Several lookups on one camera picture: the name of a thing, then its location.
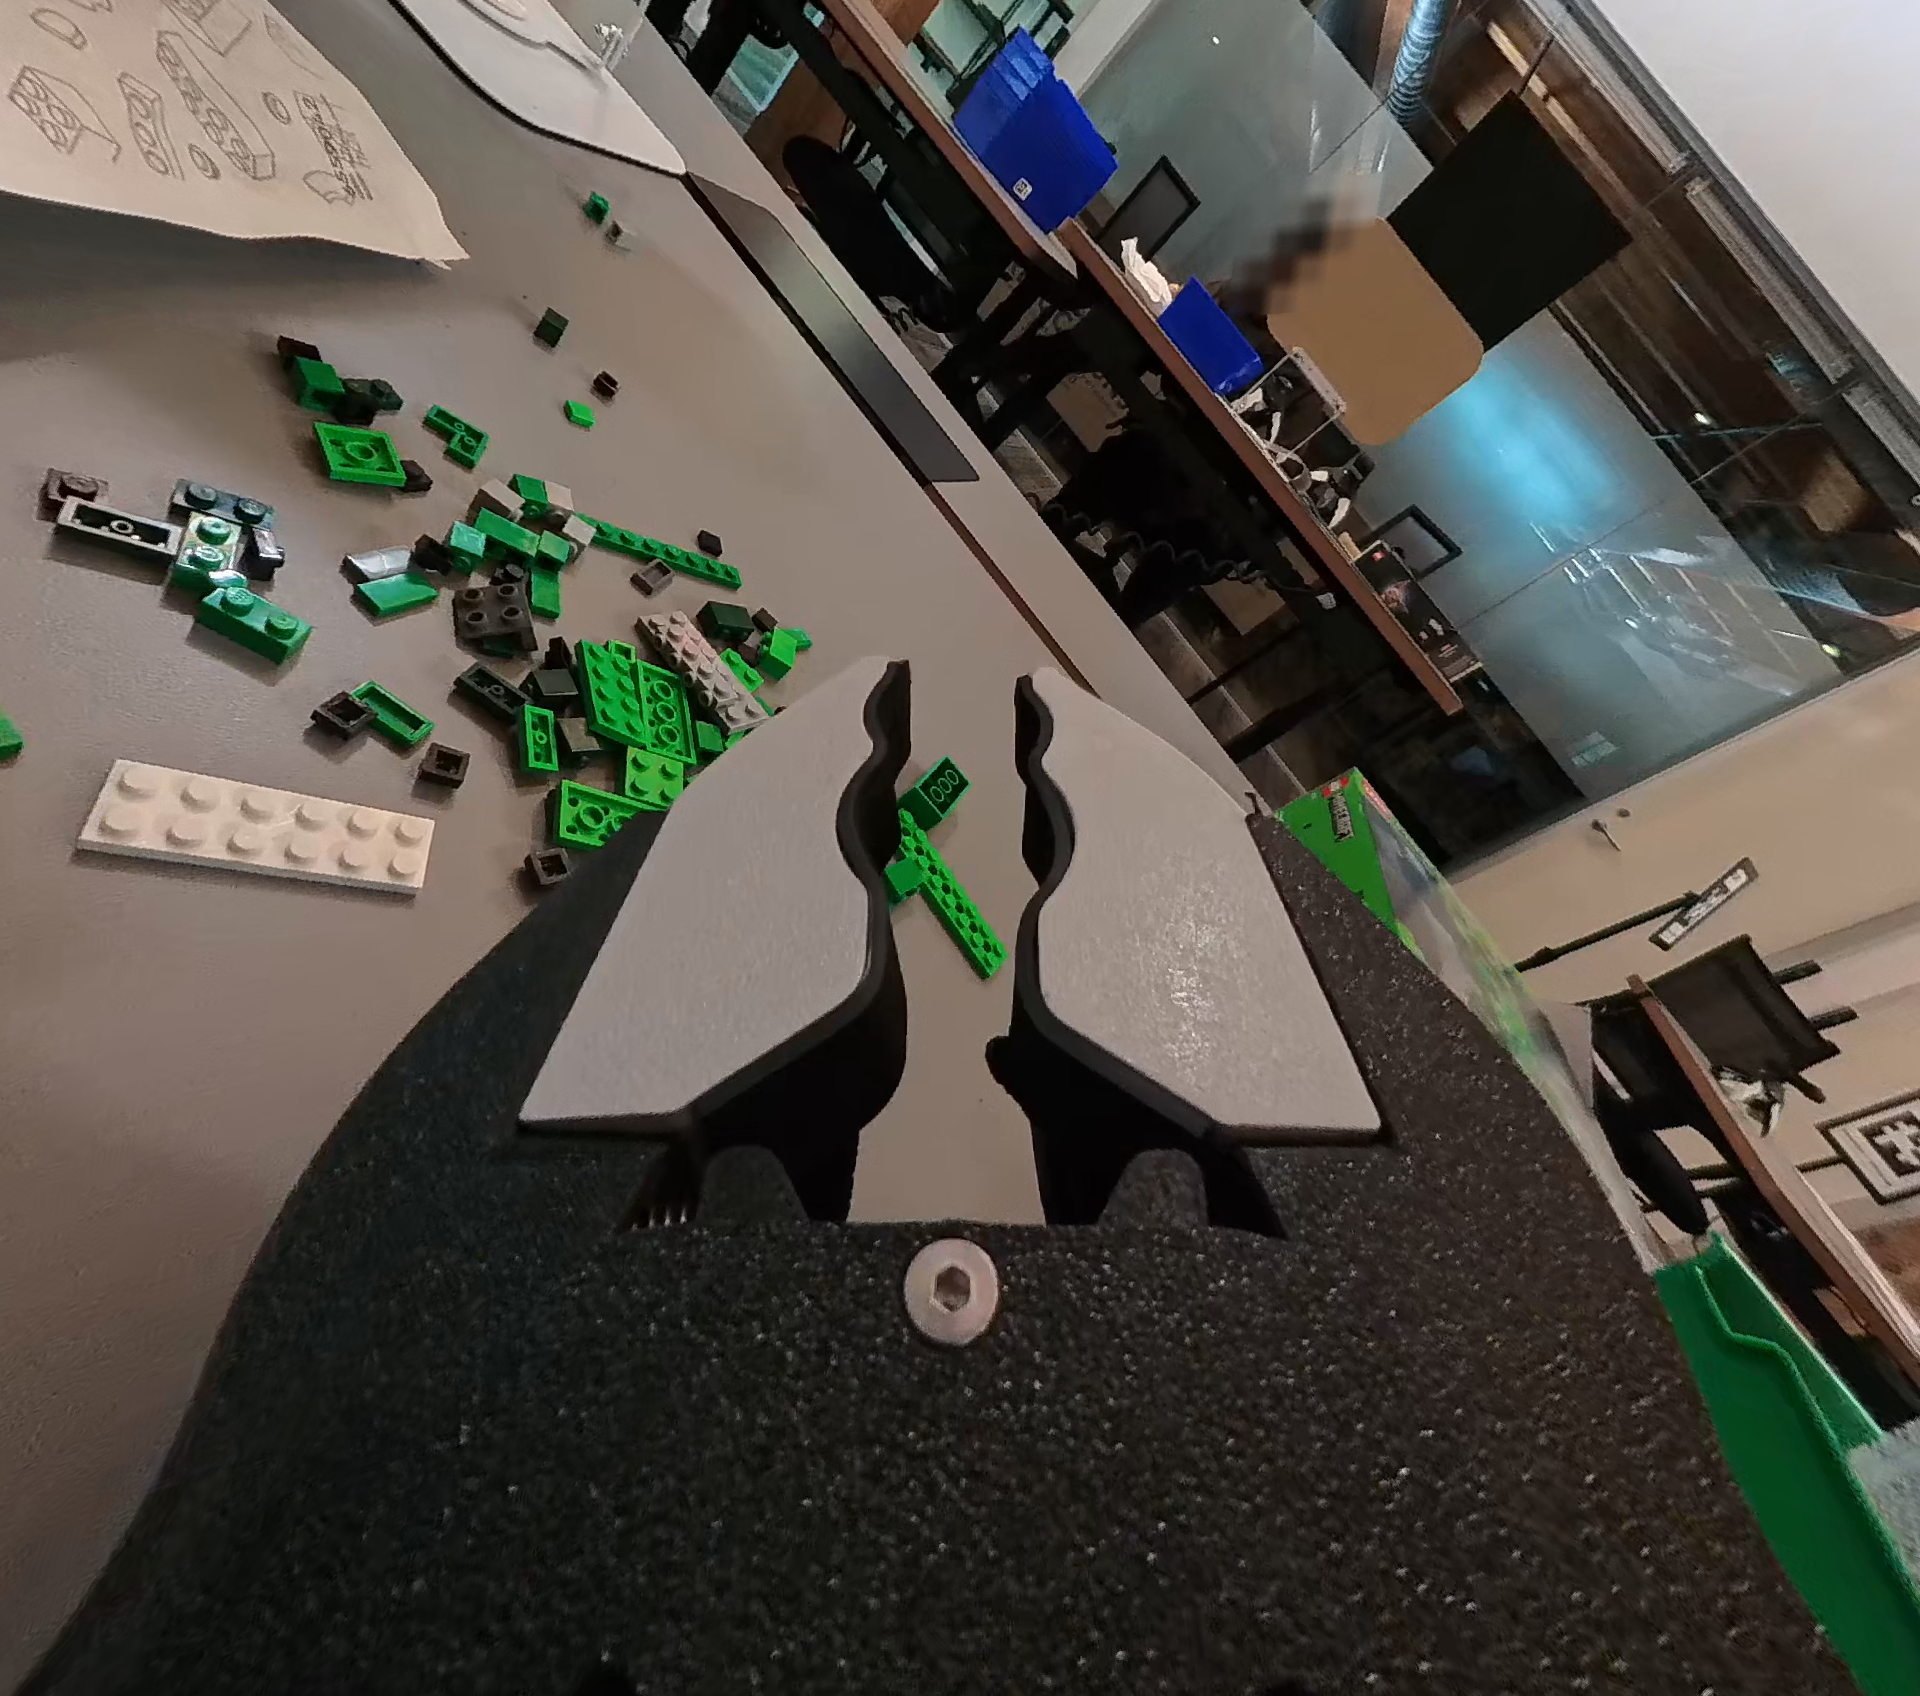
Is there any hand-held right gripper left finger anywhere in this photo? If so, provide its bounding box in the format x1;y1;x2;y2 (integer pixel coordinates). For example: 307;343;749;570
516;659;913;1226

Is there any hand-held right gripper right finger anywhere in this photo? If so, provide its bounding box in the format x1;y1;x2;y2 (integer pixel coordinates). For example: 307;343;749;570
984;671;1385;1231

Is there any pile of green black bricks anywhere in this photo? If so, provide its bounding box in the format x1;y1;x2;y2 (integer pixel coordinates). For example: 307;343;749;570
41;189;1009;982

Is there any long wooden table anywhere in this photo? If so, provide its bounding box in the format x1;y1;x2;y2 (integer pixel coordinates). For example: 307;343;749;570
656;0;1469;721

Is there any small black framed screen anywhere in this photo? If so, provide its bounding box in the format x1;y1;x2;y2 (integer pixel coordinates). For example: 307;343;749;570
1110;154;1201;259
1372;506;1461;581

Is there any white studded brick plate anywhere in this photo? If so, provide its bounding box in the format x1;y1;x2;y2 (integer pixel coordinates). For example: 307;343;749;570
78;761;437;897

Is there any black office chair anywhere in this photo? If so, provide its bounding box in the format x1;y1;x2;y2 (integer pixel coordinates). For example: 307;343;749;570
1590;934;1859;1241

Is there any small blue storage bin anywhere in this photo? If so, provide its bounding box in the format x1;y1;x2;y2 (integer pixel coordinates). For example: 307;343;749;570
1158;278;1266;400

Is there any wooden side table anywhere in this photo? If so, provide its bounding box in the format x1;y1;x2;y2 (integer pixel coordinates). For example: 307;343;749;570
1626;976;1920;1391

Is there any green toy box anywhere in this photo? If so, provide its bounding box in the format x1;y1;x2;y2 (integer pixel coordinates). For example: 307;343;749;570
1274;766;1920;1696

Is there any black-white marker tag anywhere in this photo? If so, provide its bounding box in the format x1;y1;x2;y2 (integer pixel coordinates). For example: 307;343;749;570
1817;1092;1920;1204

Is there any black hanging monitor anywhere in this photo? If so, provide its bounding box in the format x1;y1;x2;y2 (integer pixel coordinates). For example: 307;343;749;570
1385;95;1633;349

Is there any large blue storage bin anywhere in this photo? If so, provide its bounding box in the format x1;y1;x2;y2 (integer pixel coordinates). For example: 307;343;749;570
952;28;1119;233

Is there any paper sheet with brick drawings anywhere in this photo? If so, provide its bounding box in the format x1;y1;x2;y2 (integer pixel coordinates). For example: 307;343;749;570
0;0;470;269

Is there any silver metal duct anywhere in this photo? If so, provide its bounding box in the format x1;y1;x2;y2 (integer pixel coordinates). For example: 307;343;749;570
1385;0;1480;125

